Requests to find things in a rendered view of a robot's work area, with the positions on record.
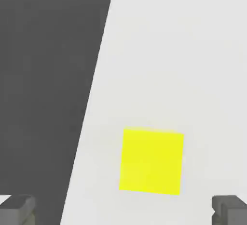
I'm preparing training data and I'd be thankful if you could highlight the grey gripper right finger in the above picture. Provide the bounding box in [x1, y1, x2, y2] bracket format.
[211, 195, 247, 225]

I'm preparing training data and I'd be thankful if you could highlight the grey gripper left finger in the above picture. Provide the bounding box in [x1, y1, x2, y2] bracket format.
[0, 194, 37, 225]

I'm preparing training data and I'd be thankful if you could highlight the small yellow cube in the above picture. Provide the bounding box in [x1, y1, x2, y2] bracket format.
[118, 126, 185, 196]

